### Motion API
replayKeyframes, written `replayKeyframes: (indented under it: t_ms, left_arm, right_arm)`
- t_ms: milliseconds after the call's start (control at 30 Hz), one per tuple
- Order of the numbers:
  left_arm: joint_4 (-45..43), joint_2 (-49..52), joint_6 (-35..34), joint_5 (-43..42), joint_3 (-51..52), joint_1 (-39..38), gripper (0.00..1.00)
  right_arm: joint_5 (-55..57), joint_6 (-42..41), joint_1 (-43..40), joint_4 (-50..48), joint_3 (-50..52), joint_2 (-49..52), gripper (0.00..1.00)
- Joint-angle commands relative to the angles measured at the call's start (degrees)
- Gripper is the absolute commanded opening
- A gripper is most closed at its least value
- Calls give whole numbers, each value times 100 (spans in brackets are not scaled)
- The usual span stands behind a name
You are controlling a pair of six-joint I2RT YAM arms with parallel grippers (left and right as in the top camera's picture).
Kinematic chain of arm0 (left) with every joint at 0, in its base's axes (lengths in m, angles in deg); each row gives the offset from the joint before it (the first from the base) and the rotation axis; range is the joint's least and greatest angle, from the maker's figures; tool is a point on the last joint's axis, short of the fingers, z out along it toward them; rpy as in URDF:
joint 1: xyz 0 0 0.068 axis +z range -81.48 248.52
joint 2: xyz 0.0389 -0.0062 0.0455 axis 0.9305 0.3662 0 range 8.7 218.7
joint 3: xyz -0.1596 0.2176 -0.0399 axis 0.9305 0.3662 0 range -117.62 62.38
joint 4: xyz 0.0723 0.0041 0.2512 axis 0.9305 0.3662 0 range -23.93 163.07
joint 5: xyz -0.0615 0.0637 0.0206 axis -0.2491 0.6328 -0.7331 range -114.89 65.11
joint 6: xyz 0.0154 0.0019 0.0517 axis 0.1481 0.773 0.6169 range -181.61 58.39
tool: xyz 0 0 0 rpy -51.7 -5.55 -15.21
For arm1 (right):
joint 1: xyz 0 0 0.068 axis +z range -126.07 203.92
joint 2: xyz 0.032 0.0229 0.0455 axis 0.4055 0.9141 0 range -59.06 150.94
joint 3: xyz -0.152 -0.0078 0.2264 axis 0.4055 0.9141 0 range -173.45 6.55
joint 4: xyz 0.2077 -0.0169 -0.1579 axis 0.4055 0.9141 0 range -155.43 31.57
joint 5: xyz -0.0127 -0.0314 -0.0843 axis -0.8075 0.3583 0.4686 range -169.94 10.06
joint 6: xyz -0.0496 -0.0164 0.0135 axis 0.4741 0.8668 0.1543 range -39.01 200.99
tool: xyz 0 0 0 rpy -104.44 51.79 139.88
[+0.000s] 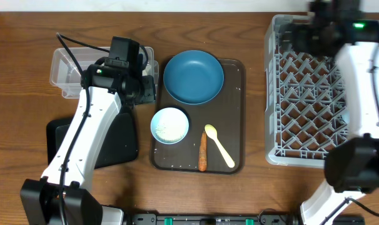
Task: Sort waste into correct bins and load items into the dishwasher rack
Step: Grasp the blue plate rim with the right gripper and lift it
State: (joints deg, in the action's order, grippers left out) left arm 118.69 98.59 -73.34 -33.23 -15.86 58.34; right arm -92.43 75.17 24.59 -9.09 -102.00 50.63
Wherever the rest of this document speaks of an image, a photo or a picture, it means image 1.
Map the large blue bowl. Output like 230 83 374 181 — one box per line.
163 50 225 105

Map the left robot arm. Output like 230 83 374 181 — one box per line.
20 34 156 224

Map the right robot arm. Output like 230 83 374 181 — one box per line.
280 1 379 225

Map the grey dishwasher rack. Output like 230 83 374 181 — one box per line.
265 14 350 168

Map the clear plastic bin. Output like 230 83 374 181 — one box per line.
49 46 159 99

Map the small bowl with rice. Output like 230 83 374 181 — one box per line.
150 107 190 144

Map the black bin lid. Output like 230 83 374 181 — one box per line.
46 106 138 169

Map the pale yellow spoon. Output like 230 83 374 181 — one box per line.
205 124 235 168

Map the dark brown serving tray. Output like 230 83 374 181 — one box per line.
149 59 246 174

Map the orange carrot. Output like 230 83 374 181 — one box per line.
198 131 207 172

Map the black rail at table edge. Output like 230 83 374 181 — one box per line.
98 204 365 225

